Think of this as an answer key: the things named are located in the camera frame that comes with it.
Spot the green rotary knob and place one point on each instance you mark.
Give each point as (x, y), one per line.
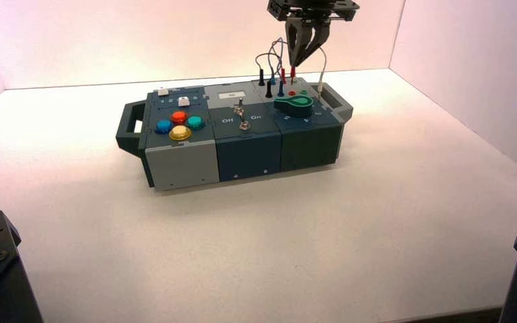
(295, 105)

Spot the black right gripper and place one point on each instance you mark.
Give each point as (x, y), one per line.
(312, 8)

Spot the small grey display window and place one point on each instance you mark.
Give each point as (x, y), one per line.
(231, 95)

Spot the blue dome push button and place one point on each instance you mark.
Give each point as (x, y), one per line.
(164, 127)

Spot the green dome push button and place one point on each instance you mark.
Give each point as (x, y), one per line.
(195, 122)

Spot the yellow dome push button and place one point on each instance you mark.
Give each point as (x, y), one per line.
(180, 133)

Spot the grey and teal task box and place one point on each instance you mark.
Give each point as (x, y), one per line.
(245, 147)

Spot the metal toggle switch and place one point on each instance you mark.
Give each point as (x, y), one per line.
(244, 125)
(239, 108)

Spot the white square key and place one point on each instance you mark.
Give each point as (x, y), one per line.
(184, 101)
(163, 92)

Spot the red dome push button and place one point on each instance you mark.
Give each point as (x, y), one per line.
(179, 117)

